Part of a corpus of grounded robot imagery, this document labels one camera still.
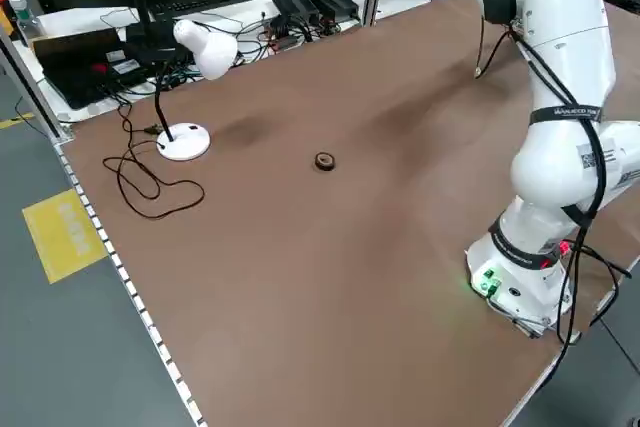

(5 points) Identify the yellow floor sign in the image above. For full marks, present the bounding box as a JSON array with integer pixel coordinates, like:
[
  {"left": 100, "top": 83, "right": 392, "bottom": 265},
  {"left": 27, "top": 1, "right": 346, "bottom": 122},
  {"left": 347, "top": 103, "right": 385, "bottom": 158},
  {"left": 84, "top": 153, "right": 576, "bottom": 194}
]
[{"left": 21, "top": 188, "right": 109, "bottom": 285}]

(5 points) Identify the usb hub with cables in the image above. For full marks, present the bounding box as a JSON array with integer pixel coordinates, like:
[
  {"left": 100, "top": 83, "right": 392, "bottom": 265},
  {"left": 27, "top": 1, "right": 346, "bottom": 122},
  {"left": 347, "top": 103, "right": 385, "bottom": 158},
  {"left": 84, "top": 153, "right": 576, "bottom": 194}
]
[{"left": 257, "top": 14, "right": 315, "bottom": 54}]

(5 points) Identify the white desk lamp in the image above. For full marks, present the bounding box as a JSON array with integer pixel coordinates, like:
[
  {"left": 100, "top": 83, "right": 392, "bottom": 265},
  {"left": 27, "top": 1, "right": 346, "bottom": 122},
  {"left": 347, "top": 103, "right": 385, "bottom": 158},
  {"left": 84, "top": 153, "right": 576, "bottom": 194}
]
[{"left": 155, "top": 18, "right": 239, "bottom": 163}]

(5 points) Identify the clear plastic bottle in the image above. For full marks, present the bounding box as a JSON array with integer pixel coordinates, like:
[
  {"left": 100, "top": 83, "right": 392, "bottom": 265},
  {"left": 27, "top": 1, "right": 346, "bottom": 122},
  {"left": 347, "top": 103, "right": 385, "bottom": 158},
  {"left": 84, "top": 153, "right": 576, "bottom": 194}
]
[{"left": 6, "top": 0, "right": 45, "bottom": 44}]

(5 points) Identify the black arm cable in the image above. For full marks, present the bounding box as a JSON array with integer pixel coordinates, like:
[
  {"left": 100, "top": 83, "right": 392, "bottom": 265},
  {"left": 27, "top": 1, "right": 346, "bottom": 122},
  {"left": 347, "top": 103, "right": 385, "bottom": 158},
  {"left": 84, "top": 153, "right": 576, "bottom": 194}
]
[{"left": 469, "top": 0, "right": 634, "bottom": 348}]

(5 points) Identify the black lamp cable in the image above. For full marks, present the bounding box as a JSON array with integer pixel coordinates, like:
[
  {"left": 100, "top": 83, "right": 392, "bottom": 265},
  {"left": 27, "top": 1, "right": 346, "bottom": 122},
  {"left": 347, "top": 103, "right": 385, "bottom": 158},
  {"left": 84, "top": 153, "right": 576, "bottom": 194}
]
[{"left": 102, "top": 101, "right": 207, "bottom": 221}]

